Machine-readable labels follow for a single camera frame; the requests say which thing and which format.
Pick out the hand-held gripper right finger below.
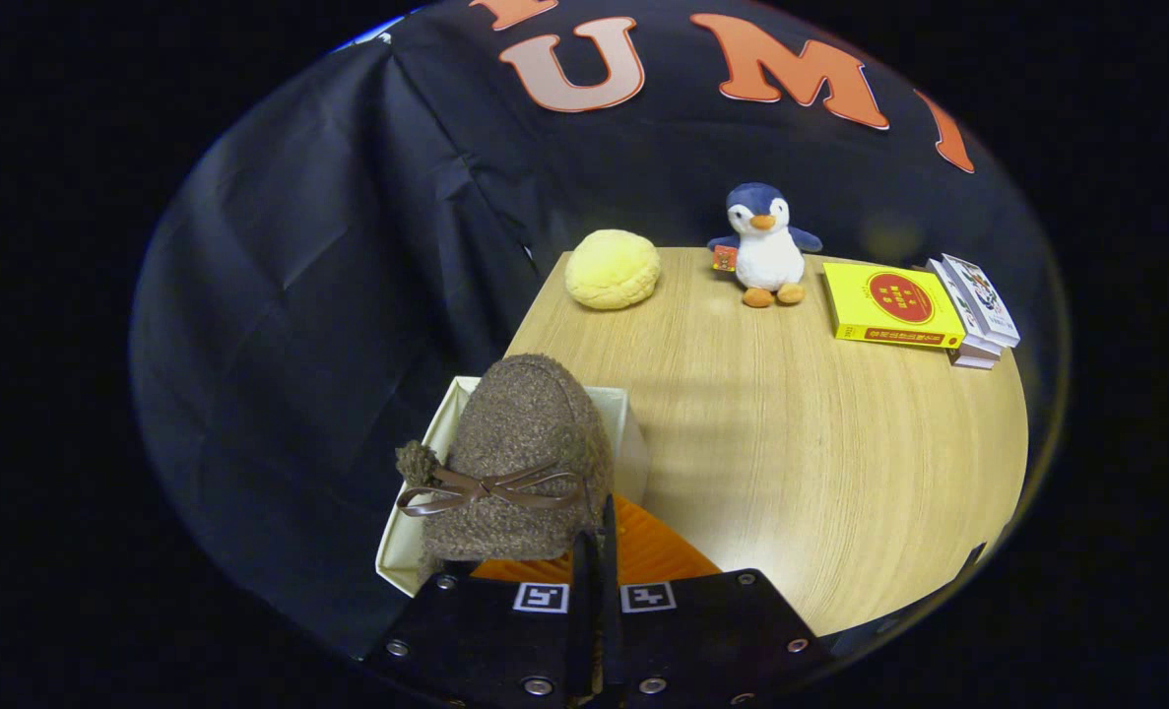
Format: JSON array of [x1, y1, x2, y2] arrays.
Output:
[[599, 492, 836, 709]]

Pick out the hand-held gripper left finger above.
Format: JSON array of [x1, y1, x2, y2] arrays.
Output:
[[362, 532, 605, 709]]

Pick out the cream fabric storage box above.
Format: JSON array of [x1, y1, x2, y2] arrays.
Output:
[[375, 374, 651, 599]]

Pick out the brown fuzzy shoe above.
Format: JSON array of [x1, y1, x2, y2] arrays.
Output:
[[394, 354, 617, 577]]

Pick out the yellow bread plush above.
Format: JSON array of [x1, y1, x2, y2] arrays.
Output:
[[564, 228, 662, 311]]

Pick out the yellow book red circle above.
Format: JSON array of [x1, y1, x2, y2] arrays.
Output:
[[821, 261, 967, 351]]

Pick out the penguin plush toy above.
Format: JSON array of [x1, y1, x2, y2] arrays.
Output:
[[707, 182, 824, 309]]

